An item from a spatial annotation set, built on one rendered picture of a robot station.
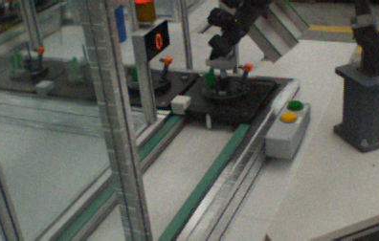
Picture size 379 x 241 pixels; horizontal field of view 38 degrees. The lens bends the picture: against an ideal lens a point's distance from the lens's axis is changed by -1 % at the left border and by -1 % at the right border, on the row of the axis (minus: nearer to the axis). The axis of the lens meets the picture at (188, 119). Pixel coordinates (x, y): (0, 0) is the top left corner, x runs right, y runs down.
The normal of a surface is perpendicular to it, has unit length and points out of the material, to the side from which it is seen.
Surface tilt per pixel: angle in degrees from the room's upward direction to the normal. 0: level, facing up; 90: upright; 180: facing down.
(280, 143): 90
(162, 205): 0
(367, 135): 90
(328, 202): 0
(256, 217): 0
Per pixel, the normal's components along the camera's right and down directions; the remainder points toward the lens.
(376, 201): -0.10, -0.87
